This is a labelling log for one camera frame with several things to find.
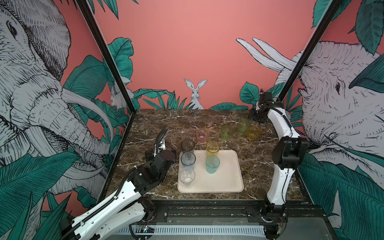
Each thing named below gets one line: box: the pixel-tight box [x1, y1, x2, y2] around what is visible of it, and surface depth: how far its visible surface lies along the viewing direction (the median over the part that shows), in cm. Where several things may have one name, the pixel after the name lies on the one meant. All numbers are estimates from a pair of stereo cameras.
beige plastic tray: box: [177, 149, 244, 193], surface depth 89 cm
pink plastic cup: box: [196, 128, 209, 144], surface depth 106 cm
